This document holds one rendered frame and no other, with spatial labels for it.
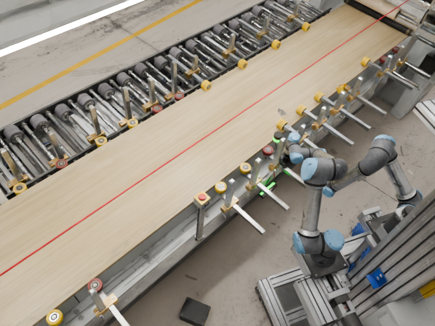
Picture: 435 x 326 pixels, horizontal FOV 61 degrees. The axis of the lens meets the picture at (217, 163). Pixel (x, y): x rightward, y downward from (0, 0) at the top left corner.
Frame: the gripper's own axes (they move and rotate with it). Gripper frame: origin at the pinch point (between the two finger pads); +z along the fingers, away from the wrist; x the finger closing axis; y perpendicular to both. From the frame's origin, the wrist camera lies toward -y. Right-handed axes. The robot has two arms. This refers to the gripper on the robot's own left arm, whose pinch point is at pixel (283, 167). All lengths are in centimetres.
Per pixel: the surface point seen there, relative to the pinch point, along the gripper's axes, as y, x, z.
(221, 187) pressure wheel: 28.6, -32.8, 10.0
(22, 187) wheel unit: 90, -148, 12
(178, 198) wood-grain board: 50, -55, 11
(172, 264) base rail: 85, -40, 32
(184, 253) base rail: 74, -37, 32
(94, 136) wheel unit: 30, -137, 15
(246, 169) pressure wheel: 6.1, -23.7, 9.6
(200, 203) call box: 65, -33, -20
